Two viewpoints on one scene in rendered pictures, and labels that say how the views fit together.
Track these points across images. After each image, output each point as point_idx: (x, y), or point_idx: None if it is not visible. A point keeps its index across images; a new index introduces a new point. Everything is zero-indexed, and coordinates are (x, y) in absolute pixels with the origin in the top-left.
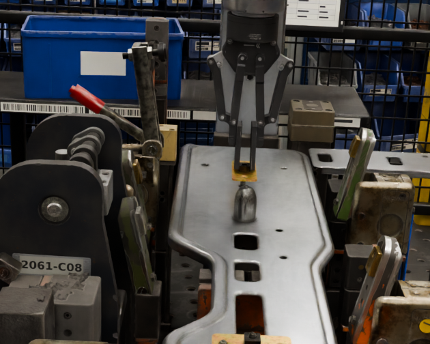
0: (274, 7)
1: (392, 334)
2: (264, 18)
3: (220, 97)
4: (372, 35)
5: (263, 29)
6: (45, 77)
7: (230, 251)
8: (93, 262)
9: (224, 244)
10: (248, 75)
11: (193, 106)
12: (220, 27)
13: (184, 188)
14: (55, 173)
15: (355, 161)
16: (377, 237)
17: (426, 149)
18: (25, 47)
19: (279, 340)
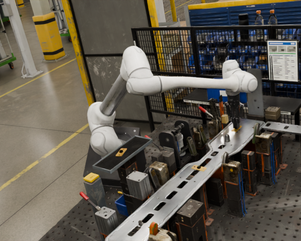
0: (234, 93)
1: (225, 170)
2: (232, 96)
3: (228, 112)
4: None
5: (232, 98)
6: (211, 96)
7: (215, 148)
8: (174, 149)
9: (216, 147)
10: (273, 94)
11: (246, 105)
12: None
13: (222, 131)
14: (166, 134)
15: (253, 130)
16: (261, 148)
17: None
18: (207, 89)
19: (204, 168)
